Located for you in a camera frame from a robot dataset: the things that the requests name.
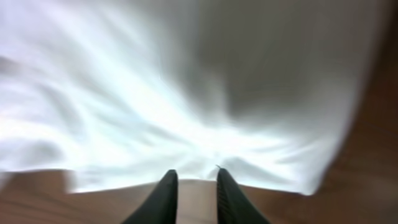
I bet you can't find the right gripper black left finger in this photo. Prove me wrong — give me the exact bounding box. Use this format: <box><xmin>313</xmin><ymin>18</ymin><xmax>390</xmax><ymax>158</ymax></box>
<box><xmin>122</xmin><ymin>170</ymin><xmax>178</xmax><ymax>224</ymax></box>

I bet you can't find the white printed t-shirt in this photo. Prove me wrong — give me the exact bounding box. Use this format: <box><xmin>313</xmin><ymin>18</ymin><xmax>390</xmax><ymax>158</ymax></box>
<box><xmin>1</xmin><ymin>0</ymin><xmax>392</xmax><ymax>195</ymax></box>

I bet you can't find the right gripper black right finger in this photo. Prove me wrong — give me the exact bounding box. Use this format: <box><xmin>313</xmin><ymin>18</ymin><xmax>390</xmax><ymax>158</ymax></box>
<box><xmin>216</xmin><ymin>168</ymin><xmax>270</xmax><ymax>224</ymax></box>

